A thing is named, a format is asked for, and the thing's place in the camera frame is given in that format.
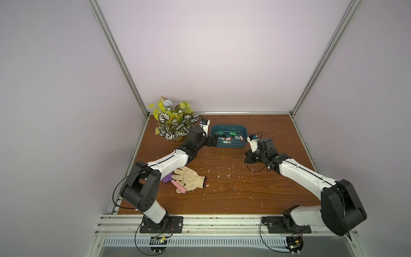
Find electronics board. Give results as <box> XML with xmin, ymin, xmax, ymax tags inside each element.
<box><xmin>149</xmin><ymin>237</ymin><xmax>169</xmax><ymax>256</ymax></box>
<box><xmin>285</xmin><ymin>233</ymin><xmax>304</xmax><ymax>254</ymax></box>

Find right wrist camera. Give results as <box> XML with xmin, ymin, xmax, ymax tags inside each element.
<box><xmin>247</xmin><ymin>134</ymin><xmax>259</xmax><ymax>153</ymax></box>

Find left electronics board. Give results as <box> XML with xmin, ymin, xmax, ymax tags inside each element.
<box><xmin>149</xmin><ymin>237</ymin><xmax>169</xmax><ymax>256</ymax></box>

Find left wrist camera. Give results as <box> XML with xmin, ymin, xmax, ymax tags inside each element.
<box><xmin>199</xmin><ymin>118</ymin><xmax>210</xmax><ymax>136</ymax></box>

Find right electronics board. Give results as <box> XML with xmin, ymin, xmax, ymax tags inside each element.
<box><xmin>285</xmin><ymin>233</ymin><xmax>304</xmax><ymax>254</ymax></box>

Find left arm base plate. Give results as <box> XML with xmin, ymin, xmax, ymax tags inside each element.
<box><xmin>139</xmin><ymin>216</ymin><xmax>184</xmax><ymax>233</ymax></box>

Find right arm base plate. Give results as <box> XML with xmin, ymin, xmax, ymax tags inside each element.
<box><xmin>261</xmin><ymin>216</ymin><xmax>312</xmax><ymax>234</ymax></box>

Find artificial potted plant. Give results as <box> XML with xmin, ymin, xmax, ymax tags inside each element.
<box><xmin>148</xmin><ymin>97</ymin><xmax>200</xmax><ymax>141</ymax></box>

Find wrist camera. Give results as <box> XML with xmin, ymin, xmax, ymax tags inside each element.
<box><xmin>199</xmin><ymin>118</ymin><xmax>210</xmax><ymax>136</ymax></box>
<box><xmin>247</xmin><ymin>134</ymin><xmax>259</xmax><ymax>153</ymax></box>

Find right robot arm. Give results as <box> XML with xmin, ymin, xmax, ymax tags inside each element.
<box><xmin>245</xmin><ymin>135</ymin><xmax>367</xmax><ymax>236</ymax></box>

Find aluminium front rail frame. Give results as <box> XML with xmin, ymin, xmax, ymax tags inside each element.
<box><xmin>87</xmin><ymin>214</ymin><xmax>368</xmax><ymax>257</ymax></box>

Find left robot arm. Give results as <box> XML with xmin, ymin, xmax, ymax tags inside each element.
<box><xmin>119</xmin><ymin>127</ymin><xmax>218</xmax><ymax>229</ymax></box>

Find purple pink garden trowel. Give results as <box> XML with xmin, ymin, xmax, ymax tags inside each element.
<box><xmin>161</xmin><ymin>173</ymin><xmax>187</xmax><ymax>194</ymax></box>

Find beige work glove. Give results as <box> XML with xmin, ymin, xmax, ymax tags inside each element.
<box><xmin>172</xmin><ymin>166</ymin><xmax>207</xmax><ymax>191</ymax></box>

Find teal plastic storage box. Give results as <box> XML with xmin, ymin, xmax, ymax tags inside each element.
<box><xmin>211</xmin><ymin>124</ymin><xmax>248</xmax><ymax>149</ymax></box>

